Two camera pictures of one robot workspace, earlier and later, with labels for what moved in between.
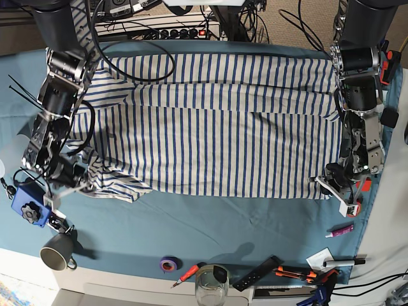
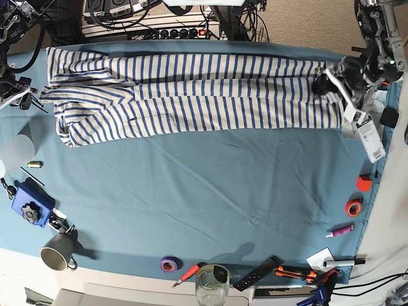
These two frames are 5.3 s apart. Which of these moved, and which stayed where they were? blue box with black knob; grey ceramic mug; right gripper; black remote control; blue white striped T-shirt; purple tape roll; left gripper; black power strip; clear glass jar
Moved: blue white striped T-shirt; right gripper; left gripper
Stayed: black power strip; grey ceramic mug; purple tape roll; blue box with black knob; clear glass jar; black remote control
